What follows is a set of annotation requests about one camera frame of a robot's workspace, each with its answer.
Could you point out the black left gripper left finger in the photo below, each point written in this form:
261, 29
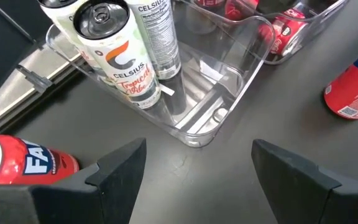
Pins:
57, 205

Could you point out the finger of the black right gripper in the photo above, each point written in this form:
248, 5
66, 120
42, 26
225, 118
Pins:
277, 4

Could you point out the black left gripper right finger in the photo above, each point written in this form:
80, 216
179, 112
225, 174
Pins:
297, 189

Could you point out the red Coca-Cola can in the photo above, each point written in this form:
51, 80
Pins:
239, 7
286, 35
210, 2

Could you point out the red Fanta can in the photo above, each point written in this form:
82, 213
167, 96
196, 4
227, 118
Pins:
353, 90
20, 158

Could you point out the white Celsius can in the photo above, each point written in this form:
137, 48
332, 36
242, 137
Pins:
57, 12
158, 40
113, 53

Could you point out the clear plastic bin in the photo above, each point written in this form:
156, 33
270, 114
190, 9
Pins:
322, 28
213, 93

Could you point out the black table clamp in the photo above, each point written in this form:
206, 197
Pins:
34, 79

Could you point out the black folding partition screen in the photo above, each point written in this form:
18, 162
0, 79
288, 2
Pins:
5, 40

